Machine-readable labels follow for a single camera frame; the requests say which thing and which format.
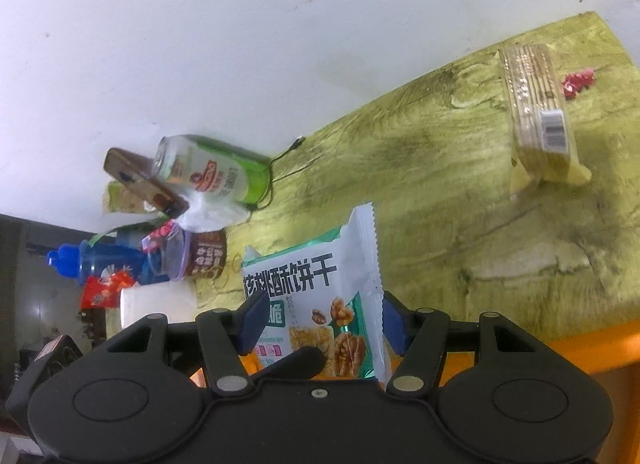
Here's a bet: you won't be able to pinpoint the clear container with red lid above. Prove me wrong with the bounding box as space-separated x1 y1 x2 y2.
142 221 193 280

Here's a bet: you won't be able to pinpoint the yellow cake slice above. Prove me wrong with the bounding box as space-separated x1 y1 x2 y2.
499 44 593 200

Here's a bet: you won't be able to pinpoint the green white beer can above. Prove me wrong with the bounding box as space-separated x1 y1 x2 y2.
152 134 273 205

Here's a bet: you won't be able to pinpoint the white cylinder container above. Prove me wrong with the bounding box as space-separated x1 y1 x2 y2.
119 283 198 332

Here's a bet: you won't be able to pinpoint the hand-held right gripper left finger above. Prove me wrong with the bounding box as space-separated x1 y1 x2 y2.
105 289 273 396

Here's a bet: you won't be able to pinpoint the brown jar with purple lid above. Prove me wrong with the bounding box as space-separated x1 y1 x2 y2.
182 229 228 279

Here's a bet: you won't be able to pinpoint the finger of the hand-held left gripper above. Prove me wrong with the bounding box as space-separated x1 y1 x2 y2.
249 345 327 385

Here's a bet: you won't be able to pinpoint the blue drinking bottle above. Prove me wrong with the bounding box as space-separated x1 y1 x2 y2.
46 236 156 287

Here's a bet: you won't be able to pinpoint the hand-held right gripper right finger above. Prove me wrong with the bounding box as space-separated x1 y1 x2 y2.
381 290 543 396

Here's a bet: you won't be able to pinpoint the beige green snack packet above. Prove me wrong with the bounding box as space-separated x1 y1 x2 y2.
102 181 156 215

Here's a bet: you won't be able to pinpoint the red snack packet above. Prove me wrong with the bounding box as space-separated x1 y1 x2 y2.
80 271 138 312

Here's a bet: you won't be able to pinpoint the brown smartphone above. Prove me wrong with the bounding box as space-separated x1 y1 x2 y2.
103 146 191 219

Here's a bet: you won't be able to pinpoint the green white biscuit packet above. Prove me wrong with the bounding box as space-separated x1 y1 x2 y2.
241 202 396 382

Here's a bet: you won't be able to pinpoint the black cable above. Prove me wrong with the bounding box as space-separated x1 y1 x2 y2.
250 136 306 210

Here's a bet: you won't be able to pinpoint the orange gift box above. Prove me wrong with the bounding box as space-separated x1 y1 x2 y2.
190 320 640 392

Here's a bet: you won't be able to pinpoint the white plastic bag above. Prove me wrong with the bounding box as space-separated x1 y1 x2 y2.
177 191 253 232

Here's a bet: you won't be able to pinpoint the tan rubber bands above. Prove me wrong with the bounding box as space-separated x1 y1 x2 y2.
215 254 246 285

